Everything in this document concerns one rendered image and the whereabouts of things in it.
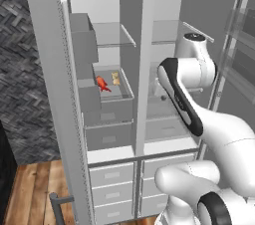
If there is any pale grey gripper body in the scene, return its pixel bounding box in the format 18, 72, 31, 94
152, 77, 168, 102

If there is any grey fridge compartment drawer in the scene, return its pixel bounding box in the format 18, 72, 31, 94
145, 98, 182, 121
144, 115, 197, 143

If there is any grey side-by-side fridge cabinet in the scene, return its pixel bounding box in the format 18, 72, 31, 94
58, 0, 247, 225

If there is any glass freezer shelf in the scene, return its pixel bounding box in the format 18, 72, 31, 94
92, 65, 135, 104
92, 21, 137, 50

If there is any grey freezer compartment drawer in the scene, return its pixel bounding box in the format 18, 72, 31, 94
82, 99, 134, 127
84, 120, 136, 152

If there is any grey fridge door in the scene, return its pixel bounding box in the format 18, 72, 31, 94
198, 0, 255, 191

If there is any clear fridge door shelf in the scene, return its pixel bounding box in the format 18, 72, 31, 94
224, 7, 255, 50
222, 48, 255, 97

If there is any grey freezer door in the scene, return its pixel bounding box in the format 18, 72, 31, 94
21, 0, 103, 225

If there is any tan food item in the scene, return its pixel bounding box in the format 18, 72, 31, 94
111, 71, 122, 87

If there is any black furniture panel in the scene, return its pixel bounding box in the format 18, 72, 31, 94
0, 118, 19, 225

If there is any dark grey door handle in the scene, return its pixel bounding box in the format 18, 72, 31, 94
48, 191, 75, 225

